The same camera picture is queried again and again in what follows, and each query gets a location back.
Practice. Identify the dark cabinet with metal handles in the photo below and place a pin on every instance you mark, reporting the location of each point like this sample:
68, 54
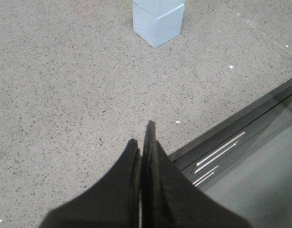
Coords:
245, 163

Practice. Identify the textured light blue foam cube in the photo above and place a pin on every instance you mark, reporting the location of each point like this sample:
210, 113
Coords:
159, 7

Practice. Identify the smooth light blue foam cube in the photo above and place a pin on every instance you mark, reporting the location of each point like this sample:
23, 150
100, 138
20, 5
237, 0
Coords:
157, 31

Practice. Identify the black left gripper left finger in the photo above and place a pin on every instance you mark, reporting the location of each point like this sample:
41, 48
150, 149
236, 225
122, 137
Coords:
113, 202

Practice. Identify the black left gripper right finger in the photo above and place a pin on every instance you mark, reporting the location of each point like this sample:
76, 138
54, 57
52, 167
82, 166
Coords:
170, 201

